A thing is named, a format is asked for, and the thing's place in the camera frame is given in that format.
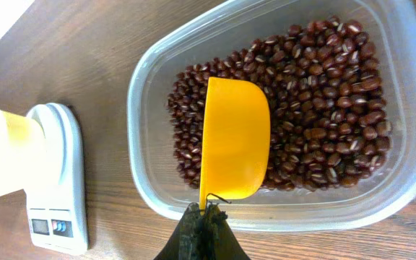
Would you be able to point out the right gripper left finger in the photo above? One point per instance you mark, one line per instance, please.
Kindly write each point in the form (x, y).
(184, 243)

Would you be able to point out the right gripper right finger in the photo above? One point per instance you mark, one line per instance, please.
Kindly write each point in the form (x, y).
(217, 239)

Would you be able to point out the yellow plastic measuring scoop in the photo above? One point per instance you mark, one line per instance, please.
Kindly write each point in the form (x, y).
(235, 140)

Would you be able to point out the white digital kitchen scale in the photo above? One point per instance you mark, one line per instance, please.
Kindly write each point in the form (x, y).
(56, 205)

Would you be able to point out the pale yellow plastic bowl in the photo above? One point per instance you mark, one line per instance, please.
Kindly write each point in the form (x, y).
(22, 152)

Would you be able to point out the red beans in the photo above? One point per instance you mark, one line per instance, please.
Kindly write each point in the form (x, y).
(326, 97)

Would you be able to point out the clear plastic container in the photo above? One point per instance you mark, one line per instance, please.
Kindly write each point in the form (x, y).
(233, 25)

